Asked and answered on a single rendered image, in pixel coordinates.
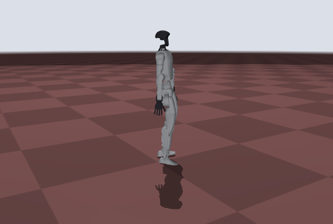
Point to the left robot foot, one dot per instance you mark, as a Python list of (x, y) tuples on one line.
[(160, 153)]

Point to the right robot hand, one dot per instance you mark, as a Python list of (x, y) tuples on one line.
[(159, 106)]

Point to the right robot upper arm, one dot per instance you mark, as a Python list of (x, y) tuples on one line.
[(160, 57)]

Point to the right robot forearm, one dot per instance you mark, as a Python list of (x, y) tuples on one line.
[(159, 84)]

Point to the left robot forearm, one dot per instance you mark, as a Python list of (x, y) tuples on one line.
[(172, 82)]

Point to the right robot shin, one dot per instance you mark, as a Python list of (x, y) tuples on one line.
[(166, 140)]

